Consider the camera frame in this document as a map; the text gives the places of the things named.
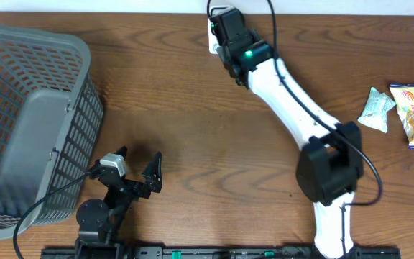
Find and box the grey plastic shopping basket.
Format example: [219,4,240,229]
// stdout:
[0,25,104,240]

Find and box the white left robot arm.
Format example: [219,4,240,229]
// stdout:
[73,146,162,259]

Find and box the green wet wipes pack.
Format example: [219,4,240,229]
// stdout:
[357,87,396,133]

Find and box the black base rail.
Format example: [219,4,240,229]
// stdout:
[41,245,402,259]

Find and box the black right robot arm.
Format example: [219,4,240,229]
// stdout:
[208,29,364,258]

